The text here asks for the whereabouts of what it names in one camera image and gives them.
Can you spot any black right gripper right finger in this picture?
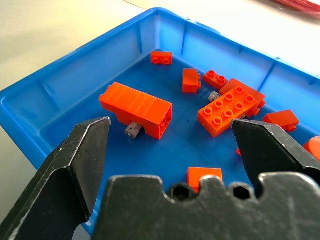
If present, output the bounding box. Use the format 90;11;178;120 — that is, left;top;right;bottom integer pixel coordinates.
231;118;320;191

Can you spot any long orange stacked block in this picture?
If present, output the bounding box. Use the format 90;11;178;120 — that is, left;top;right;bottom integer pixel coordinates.
98;81;173;141

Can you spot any red object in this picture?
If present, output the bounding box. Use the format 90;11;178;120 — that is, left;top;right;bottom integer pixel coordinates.
264;0;320;24

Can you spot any blue plastic bin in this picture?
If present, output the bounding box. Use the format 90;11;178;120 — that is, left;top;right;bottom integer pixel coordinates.
0;7;320;236

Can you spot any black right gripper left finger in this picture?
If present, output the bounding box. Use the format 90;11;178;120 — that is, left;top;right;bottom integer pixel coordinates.
0;116;112;240

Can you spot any large orange studded plate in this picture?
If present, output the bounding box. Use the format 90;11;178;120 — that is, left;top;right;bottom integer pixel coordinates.
197;86;260;138

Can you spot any orange piece edge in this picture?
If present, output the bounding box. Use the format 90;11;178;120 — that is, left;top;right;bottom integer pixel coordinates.
302;136;320;161

